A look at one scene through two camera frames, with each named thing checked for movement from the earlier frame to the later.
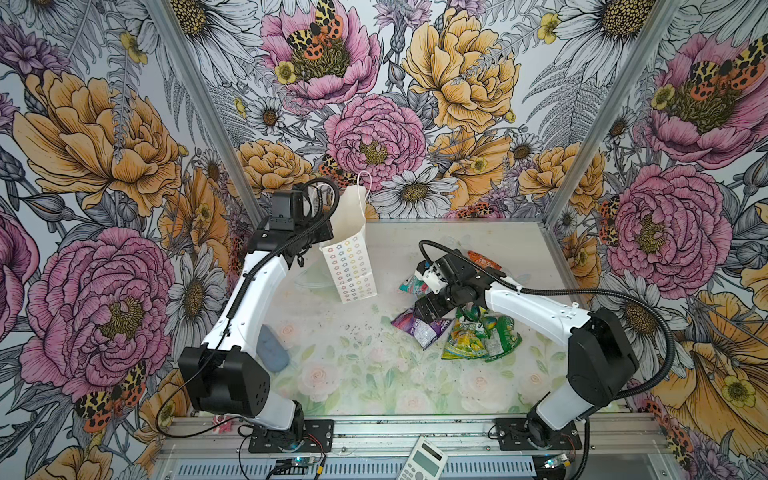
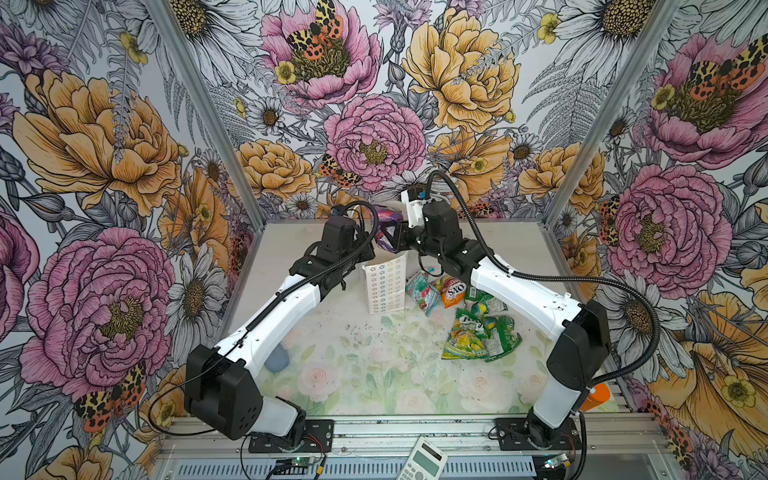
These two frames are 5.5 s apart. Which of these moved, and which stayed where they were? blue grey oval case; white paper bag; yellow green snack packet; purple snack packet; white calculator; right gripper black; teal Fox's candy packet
Moved: purple snack packet; white paper bag; right gripper black
Stayed: yellow green snack packet; blue grey oval case; white calculator; teal Fox's candy packet
